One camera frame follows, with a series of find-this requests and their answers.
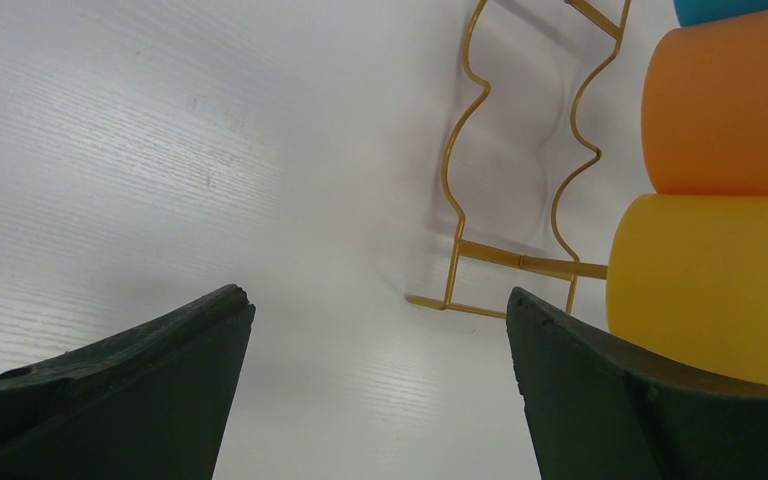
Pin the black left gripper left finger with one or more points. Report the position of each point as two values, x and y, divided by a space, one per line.
151 402

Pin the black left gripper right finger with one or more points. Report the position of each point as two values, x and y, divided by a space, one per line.
599 407

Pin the yellow wine glass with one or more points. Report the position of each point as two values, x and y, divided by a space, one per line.
688 279

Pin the orange wine glass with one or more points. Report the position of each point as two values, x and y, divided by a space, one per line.
704 114

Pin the blue wine glass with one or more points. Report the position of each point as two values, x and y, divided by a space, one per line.
696 12

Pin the gold wire glass rack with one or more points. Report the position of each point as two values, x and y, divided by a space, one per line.
570 270

